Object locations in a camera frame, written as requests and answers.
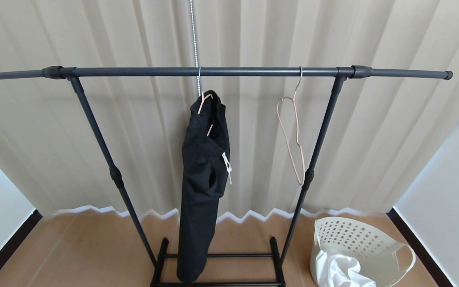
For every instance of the black shorts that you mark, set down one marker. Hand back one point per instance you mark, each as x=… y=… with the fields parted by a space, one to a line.
x=201 y=199

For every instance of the pink clothes hanger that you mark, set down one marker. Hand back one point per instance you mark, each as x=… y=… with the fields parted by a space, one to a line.
x=296 y=131
x=200 y=79

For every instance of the white garment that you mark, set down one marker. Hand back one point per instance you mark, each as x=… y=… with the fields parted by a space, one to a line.
x=341 y=271

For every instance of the black clothes rack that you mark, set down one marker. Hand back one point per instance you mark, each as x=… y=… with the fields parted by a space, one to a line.
x=134 y=71

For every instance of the white laundry basket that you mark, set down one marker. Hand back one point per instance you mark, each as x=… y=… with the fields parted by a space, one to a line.
x=353 y=235

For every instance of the beige curtain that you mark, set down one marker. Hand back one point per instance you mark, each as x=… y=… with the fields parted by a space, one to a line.
x=74 y=36

